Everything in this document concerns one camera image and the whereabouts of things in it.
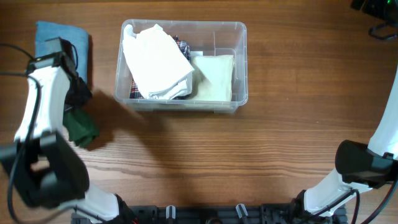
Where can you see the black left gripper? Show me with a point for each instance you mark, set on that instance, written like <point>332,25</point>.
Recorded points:
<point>71,106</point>

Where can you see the dark green cloth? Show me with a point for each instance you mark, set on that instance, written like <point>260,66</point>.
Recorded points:
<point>80,126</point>

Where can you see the red navy plaid cloth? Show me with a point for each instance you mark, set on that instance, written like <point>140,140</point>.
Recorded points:
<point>185,50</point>

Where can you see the white cloth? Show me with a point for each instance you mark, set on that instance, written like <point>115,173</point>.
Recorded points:
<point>158,67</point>

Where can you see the clear plastic storage container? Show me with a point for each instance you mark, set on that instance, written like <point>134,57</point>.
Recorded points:
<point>209,38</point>

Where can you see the cream cloth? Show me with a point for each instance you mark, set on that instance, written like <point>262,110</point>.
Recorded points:
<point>212,83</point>

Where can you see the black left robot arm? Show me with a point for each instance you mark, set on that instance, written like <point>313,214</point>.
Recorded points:
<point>41,165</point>

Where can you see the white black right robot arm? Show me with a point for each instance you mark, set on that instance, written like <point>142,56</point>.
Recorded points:
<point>358,168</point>

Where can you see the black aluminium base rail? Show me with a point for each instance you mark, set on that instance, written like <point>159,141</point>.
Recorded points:
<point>264,214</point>

